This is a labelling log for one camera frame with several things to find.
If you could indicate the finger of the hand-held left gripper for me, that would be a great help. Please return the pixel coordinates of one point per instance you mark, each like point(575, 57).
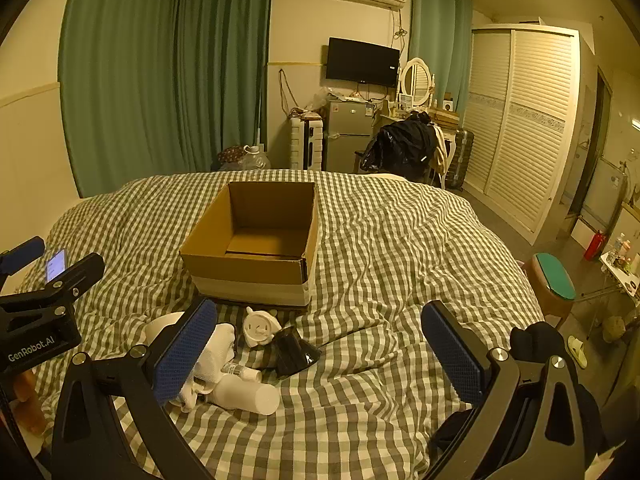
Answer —
point(75, 275)
point(22, 254)

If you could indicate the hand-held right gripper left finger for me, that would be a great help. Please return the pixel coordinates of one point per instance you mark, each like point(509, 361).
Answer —
point(182, 355)

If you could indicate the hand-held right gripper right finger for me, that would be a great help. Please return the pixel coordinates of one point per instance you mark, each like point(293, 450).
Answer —
point(452, 355)

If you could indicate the roll of tape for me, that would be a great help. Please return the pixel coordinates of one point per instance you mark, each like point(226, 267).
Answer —
point(160, 327)

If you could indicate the white plush cloth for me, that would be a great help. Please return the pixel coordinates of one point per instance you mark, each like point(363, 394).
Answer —
point(220, 342)

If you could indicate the small white tube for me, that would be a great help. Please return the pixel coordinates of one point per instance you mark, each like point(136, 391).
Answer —
point(245, 373)

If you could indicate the white plastic bottle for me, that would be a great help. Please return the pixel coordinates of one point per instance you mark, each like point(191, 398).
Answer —
point(250, 396)

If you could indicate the white round toy figure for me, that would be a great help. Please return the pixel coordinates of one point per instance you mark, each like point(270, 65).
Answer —
point(259, 330)

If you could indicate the cardboard box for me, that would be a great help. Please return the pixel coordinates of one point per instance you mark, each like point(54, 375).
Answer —
point(250, 280)

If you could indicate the black cone-shaped object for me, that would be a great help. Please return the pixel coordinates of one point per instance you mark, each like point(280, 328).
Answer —
point(295, 355)

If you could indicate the person's left hand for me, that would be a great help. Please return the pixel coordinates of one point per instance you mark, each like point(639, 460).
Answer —
point(29, 405)

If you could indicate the smartphone with lit screen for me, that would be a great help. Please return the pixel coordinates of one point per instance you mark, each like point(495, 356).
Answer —
point(56, 265)

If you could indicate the green checked blanket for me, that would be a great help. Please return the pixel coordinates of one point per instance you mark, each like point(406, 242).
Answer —
point(380, 260)

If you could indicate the stool with green cushion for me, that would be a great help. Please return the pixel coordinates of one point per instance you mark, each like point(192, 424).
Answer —
point(552, 277)

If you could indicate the pale slipper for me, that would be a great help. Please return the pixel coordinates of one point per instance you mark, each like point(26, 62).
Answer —
point(580, 352)

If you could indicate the brown round object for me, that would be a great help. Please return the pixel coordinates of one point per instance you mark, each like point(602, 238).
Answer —
point(615, 329)

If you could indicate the red fire extinguisher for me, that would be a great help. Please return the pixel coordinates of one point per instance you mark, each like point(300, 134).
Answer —
point(595, 246)

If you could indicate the white bedding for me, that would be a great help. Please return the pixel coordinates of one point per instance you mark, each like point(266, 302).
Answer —
point(390, 176)

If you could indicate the side rack with bottles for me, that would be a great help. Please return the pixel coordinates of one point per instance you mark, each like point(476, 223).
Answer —
point(622, 265)

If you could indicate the dark floral bag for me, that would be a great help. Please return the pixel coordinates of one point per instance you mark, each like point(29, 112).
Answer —
point(230, 157)

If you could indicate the silver suitcase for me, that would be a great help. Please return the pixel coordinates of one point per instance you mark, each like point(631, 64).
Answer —
point(459, 160)

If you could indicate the beige garment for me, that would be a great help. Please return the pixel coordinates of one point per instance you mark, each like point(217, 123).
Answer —
point(440, 152)

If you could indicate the wide green curtain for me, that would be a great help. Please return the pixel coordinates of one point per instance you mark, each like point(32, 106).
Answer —
point(150, 85)

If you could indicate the black jacket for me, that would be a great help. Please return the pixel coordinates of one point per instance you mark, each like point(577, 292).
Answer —
point(400, 145)

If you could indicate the dressing table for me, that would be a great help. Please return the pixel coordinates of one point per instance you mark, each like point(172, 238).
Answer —
point(445, 117)

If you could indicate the white louvred wardrobe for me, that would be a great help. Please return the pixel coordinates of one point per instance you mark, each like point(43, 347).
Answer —
point(520, 125)

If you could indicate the silver fridge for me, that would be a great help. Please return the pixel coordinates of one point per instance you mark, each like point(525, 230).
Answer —
point(347, 135)

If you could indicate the white suitcase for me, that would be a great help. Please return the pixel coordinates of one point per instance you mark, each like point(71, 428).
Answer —
point(306, 142)

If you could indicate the white oval mirror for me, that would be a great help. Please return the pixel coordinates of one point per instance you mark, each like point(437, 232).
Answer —
point(416, 80)

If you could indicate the narrow green curtain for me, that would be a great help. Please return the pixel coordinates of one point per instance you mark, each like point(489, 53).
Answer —
point(440, 35)

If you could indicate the black wall television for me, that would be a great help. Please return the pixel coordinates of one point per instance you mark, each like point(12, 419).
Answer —
point(362, 62)

